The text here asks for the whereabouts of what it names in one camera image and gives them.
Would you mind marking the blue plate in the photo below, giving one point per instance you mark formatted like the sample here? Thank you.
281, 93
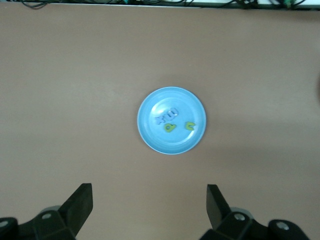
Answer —
175, 145

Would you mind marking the brown table cover sheet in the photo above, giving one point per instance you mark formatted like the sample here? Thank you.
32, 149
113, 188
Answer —
75, 100

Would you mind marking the blue foam letter x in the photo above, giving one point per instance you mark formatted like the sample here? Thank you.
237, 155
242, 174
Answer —
160, 120

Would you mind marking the green foam letter u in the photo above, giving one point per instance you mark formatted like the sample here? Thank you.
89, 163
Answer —
189, 123

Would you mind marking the blue foam letter m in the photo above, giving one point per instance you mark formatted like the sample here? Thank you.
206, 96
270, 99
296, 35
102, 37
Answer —
172, 112

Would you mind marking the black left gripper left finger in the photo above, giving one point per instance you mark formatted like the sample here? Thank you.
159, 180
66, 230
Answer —
80, 205

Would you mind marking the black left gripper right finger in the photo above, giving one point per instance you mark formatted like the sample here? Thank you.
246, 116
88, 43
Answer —
217, 210

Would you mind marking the green foam letter p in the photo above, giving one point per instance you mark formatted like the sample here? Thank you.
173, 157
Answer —
172, 125

